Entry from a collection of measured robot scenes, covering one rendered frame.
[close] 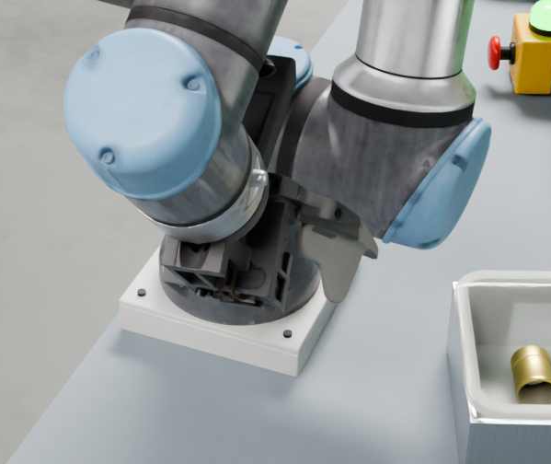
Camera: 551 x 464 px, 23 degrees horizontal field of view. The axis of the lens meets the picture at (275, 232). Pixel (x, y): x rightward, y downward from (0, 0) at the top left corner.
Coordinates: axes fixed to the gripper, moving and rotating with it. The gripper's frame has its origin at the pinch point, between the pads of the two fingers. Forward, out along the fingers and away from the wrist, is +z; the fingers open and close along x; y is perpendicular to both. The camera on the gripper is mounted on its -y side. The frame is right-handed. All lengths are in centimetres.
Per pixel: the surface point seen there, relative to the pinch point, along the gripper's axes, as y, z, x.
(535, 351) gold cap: 2.6, 21.0, 19.0
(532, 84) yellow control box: -33, 54, 13
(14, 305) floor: -8, 129, -76
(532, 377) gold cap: 5.1, 19.0, 19.1
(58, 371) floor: 3, 121, -62
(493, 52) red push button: -36, 53, 9
